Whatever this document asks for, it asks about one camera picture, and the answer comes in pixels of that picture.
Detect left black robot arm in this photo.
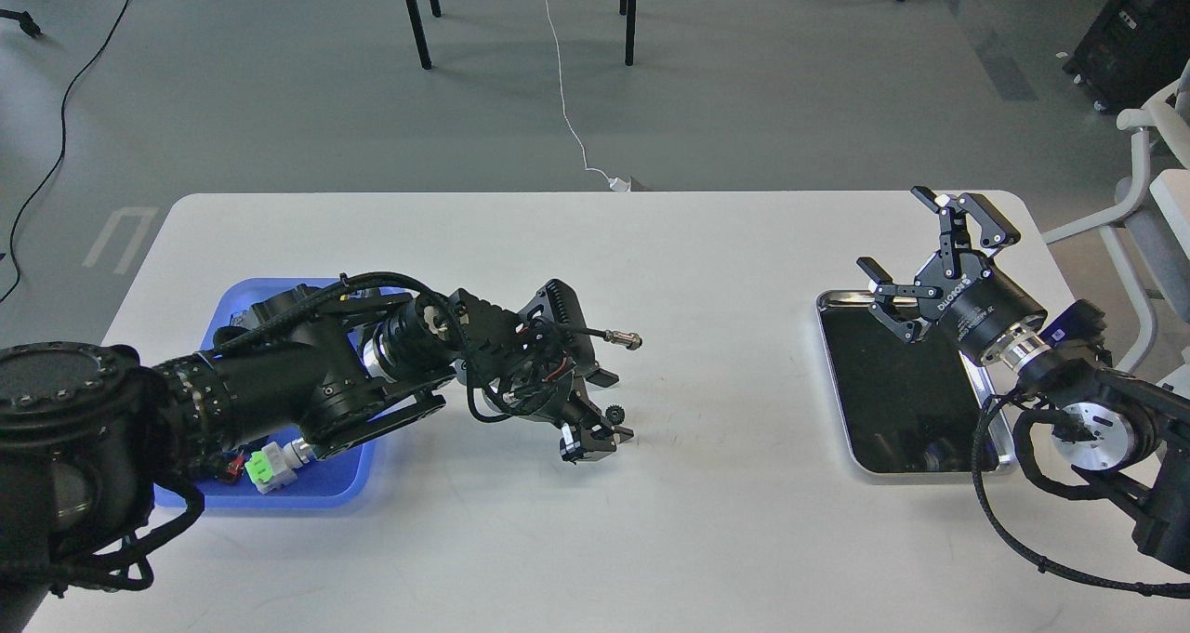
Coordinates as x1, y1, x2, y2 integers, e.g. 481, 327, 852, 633
1, 271, 641, 632

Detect white green connector part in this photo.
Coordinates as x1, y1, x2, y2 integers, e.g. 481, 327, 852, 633
244, 438, 317, 495

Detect black equipment case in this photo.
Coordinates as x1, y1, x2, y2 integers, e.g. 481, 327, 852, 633
1063, 0, 1189, 113

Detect small black gear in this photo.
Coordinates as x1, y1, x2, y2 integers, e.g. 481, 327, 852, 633
605, 405, 628, 426

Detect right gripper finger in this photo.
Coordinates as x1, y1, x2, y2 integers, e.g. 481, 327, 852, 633
910, 187, 1021, 286
857, 257, 935, 341

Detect blue plastic tray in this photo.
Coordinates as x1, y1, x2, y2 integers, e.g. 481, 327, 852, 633
195, 277, 377, 514

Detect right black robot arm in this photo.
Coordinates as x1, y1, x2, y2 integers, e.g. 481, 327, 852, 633
857, 187, 1186, 571

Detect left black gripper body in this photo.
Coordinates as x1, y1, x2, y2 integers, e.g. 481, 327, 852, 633
493, 359, 601, 430

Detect silver metal tray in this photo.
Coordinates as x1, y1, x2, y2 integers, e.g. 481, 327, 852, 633
815, 290, 995, 484

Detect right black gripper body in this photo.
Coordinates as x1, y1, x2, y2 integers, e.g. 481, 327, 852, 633
906, 252, 1047, 366

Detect white cable with charger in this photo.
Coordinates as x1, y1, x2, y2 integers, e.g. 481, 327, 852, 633
536, 0, 633, 192

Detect black table legs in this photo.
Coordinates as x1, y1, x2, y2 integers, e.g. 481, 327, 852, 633
396, 0, 641, 70

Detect white office chair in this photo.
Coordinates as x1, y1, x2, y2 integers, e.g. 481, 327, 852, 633
1042, 71, 1186, 372

